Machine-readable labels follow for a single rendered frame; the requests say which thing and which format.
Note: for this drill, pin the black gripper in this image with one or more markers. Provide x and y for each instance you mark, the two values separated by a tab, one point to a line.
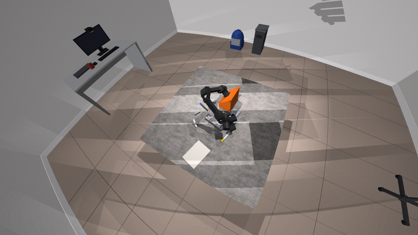
232	125

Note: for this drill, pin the keyboard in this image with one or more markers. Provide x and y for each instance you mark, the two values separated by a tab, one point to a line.
213	120

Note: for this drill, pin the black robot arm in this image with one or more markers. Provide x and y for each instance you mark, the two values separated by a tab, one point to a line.
219	115

